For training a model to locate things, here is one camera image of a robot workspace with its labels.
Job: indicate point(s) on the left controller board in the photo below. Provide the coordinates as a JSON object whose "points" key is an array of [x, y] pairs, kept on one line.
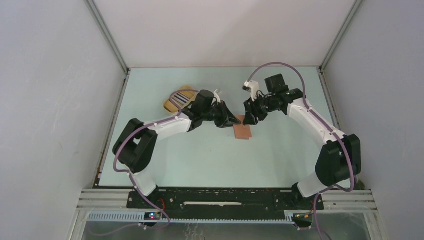
{"points": [[152, 216]]}

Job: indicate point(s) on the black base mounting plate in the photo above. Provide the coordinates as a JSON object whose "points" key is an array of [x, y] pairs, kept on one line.
{"points": [[239, 204]]}

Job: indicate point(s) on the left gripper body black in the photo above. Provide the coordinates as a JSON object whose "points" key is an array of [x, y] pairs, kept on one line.
{"points": [[217, 113]]}

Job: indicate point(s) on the striped cards in tray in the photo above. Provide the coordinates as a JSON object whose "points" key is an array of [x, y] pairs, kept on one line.
{"points": [[181, 98]]}

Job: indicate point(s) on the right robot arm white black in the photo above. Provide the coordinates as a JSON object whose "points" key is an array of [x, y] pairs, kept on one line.
{"points": [[340, 154]]}

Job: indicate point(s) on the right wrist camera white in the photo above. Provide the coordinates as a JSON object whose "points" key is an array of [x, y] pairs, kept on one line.
{"points": [[252, 87]]}

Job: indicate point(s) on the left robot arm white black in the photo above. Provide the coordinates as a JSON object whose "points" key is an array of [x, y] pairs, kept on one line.
{"points": [[133, 151]]}

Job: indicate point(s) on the right controller board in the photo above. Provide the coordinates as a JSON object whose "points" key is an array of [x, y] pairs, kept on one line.
{"points": [[303, 217]]}

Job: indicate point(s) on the white cable duct strip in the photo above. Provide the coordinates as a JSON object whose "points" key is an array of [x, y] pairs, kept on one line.
{"points": [[139, 217]]}

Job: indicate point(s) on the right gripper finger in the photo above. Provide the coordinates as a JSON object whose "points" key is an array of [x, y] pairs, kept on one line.
{"points": [[248, 107], [254, 119]]}

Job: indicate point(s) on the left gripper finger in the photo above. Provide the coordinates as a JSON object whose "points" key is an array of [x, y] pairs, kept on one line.
{"points": [[227, 114], [227, 123]]}

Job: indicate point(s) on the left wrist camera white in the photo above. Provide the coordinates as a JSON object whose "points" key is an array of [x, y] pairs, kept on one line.
{"points": [[217, 96]]}

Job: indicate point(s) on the controller board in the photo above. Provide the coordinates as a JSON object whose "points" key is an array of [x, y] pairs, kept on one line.
{"points": [[303, 217], [152, 216]]}

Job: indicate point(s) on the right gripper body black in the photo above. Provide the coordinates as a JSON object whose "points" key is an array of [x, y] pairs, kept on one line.
{"points": [[261, 105]]}

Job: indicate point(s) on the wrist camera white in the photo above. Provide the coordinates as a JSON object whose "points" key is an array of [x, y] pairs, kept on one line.
{"points": [[217, 96], [252, 87]]}

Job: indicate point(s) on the brown leather card holder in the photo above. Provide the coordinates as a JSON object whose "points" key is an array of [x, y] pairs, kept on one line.
{"points": [[241, 131]]}

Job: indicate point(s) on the oval wooden tray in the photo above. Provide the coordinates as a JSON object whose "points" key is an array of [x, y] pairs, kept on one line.
{"points": [[171, 106]]}

